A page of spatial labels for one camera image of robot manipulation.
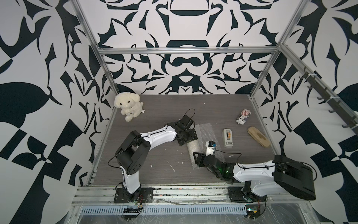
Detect tan wooden vase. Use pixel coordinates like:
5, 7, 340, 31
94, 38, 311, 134
248, 127, 271, 148

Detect wall coat hook rack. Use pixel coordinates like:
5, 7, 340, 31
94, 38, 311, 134
300, 68, 358, 135

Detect white plush dog toy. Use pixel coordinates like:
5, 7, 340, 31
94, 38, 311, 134
114, 92, 145, 122

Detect right green circuit board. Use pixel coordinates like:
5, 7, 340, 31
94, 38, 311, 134
244, 203, 264, 220

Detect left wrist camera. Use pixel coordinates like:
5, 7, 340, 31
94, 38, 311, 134
179, 115, 195, 129

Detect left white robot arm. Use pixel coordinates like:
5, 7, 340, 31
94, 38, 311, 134
114, 118, 198, 202

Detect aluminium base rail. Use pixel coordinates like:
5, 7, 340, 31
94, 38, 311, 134
69, 183, 280, 216

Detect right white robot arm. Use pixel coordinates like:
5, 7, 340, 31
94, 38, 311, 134
193, 152, 317, 202

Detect grey tape dispenser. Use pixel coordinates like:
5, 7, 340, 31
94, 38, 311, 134
222, 129, 233, 148

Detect clear bubble wrap sheet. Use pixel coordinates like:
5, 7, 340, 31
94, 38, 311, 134
191, 123, 223, 169

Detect white ribbed vase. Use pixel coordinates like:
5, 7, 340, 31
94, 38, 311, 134
187, 140, 200, 163

